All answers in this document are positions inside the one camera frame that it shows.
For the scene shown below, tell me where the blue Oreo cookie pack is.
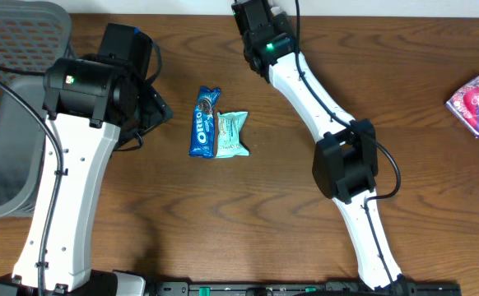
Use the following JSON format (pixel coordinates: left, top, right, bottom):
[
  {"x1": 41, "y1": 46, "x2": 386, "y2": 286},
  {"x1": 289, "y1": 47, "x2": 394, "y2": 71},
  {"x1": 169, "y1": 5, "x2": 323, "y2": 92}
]
[{"x1": 189, "y1": 86, "x2": 221, "y2": 159}]

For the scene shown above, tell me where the teal wet wipes pack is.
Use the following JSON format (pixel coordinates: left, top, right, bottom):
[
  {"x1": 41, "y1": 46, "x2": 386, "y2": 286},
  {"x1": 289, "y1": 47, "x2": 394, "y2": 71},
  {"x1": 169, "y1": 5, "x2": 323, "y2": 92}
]
[{"x1": 216, "y1": 111, "x2": 249, "y2": 159}]

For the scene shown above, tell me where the red purple snack packet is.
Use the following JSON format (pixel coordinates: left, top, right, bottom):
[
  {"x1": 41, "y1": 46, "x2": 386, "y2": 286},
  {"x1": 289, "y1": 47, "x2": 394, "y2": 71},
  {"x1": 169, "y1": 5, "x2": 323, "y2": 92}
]
[{"x1": 445, "y1": 76, "x2": 479, "y2": 138}]

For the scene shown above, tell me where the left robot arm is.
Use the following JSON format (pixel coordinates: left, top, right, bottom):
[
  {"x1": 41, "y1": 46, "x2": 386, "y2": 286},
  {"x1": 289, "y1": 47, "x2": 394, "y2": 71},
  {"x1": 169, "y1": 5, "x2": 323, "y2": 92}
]
[{"x1": 0, "y1": 23, "x2": 173, "y2": 295}]

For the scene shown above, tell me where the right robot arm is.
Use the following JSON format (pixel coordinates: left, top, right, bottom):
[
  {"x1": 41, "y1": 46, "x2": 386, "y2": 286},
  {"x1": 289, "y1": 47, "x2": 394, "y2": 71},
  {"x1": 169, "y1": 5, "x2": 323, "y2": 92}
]
[{"x1": 231, "y1": 0, "x2": 403, "y2": 295}]

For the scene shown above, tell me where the grey plastic mesh basket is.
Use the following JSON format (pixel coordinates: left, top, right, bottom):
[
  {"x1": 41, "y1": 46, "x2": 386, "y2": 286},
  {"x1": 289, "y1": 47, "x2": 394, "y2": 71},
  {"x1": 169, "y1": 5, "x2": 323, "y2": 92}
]
[{"x1": 0, "y1": 1, "x2": 74, "y2": 218}]

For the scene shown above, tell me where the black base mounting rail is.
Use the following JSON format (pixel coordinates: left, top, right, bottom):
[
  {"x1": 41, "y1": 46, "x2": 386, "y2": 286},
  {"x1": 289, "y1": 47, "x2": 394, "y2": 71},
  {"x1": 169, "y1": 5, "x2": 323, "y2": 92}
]
[{"x1": 152, "y1": 280, "x2": 462, "y2": 296}]

